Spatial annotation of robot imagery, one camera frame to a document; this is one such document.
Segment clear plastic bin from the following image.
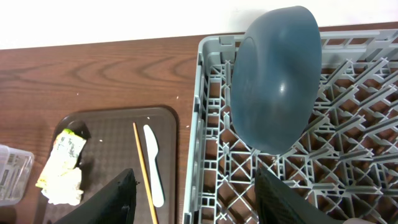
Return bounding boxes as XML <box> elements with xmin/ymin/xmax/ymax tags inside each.
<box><xmin>0</xmin><ymin>145</ymin><xmax>34</xmax><ymax>207</ymax></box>

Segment green snack wrapper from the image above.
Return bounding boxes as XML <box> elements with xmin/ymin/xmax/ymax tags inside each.
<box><xmin>35</xmin><ymin>129</ymin><xmax>86</xmax><ymax>189</ymax></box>

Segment wooden chopstick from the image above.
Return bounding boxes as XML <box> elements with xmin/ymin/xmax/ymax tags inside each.
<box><xmin>133</xmin><ymin>123</ymin><xmax>158</xmax><ymax>224</ymax></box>

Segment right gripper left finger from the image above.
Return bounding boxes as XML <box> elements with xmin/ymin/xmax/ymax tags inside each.
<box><xmin>57</xmin><ymin>168</ymin><xmax>137</xmax><ymax>224</ymax></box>

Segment grey dishwasher rack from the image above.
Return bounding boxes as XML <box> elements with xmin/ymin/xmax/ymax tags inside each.
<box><xmin>182</xmin><ymin>28</ymin><xmax>398</xmax><ymax>224</ymax></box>

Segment light blue plastic knife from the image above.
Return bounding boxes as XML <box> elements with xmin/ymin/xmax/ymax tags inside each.
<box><xmin>143</xmin><ymin>124</ymin><xmax>165</xmax><ymax>208</ymax></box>

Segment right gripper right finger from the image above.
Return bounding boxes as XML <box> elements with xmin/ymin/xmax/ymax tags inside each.
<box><xmin>254</xmin><ymin>167</ymin><xmax>342</xmax><ymax>224</ymax></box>

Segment brown serving tray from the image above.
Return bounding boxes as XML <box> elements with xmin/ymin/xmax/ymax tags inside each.
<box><xmin>54</xmin><ymin>107</ymin><xmax>178</xmax><ymax>223</ymax></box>

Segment dark blue plate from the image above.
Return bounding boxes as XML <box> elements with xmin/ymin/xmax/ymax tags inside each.
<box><xmin>231</xmin><ymin>6</ymin><xmax>322</xmax><ymax>155</ymax></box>

